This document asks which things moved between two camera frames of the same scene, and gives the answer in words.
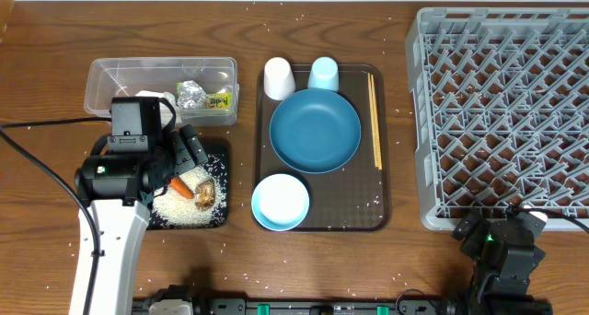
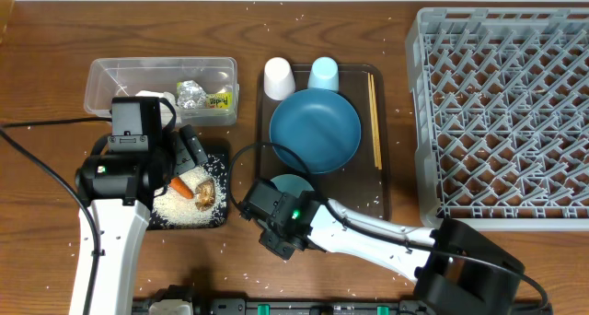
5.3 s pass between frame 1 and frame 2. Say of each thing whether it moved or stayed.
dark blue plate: stayed
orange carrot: stayed
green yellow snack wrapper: stayed
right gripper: moved
